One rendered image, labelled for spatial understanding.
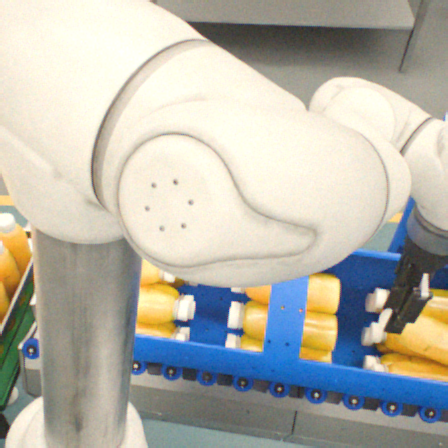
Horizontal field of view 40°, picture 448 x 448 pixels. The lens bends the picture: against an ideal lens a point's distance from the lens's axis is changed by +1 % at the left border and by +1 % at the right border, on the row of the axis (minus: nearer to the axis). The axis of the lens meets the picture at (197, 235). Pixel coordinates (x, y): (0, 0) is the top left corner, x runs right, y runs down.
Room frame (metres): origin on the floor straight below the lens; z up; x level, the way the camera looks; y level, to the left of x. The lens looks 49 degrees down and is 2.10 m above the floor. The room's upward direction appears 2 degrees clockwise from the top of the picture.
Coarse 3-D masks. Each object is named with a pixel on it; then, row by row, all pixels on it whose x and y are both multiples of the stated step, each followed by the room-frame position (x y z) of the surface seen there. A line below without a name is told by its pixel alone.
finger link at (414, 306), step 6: (414, 294) 0.55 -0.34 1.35; (420, 294) 0.54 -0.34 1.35; (432, 294) 0.54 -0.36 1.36; (408, 300) 0.56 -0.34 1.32; (414, 300) 0.55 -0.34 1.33; (420, 300) 0.55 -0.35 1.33; (426, 300) 0.55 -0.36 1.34; (408, 306) 0.55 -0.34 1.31; (414, 306) 0.55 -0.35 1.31; (420, 306) 0.55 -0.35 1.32; (402, 312) 0.56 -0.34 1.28; (408, 312) 0.55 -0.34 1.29; (414, 312) 0.55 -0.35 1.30; (420, 312) 0.55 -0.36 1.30; (402, 318) 0.55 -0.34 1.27; (408, 318) 0.55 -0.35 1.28; (414, 318) 0.55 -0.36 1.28
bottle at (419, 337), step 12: (408, 324) 0.60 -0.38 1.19; (420, 324) 0.60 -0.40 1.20; (432, 324) 0.60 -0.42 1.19; (444, 324) 0.61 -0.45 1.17; (396, 336) 0.59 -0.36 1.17; (408, 336) 0.58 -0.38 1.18; (420, 336) 0.58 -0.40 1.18; (432, 336) 0.58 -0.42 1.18; (444, 336) 0.59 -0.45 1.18; (408, 348) 0.57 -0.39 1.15; (420, 348) 0.57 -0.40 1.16; (432, 348) 0.57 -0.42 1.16; (444, 348) 0.57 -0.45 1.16; (444, 360) 0.56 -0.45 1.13
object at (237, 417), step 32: (352, 352) 0.69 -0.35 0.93; (32, 384) 0.62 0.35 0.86; (224, 384) 0.60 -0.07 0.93; (256, 384) 0.60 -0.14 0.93; (160, 416) 0.60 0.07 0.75; (192, 416) 0.57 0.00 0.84; (224, 416) 0.56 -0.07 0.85; (256, 416) 0.56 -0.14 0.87; (288, 416) 0.56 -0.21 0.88; (320, 416) 0.55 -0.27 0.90
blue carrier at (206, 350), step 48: (192, 288) 0.80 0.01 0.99; (288, 288) 0.64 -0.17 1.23; (384, 288) 0.78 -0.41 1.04; (144, 336) 0.59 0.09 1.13; (192, 336) 0.70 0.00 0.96; (240, 336) 0.70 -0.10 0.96; (288, 336) 0.57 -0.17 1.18; (336, 384) 0.53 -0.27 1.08; (384, 384) 0.52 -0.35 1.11; (432, 384) 0.51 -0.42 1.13
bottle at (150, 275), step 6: (144, 264) 0.71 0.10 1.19; (150, 264) 0.72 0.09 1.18; (144, 270) 0.70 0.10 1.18; (150, 270) 0.71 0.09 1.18; (156, 270) 0.71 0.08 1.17; (162, 270) 0.71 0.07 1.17; (144, 276) 0.70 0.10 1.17; (150, 276) 0.70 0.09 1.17; (156, 276) 0.70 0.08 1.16; (162, 276) 0.70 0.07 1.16; (144, 282) 0.69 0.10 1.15; (150, 282) 0.70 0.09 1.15; (156, 282) 0.70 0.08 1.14
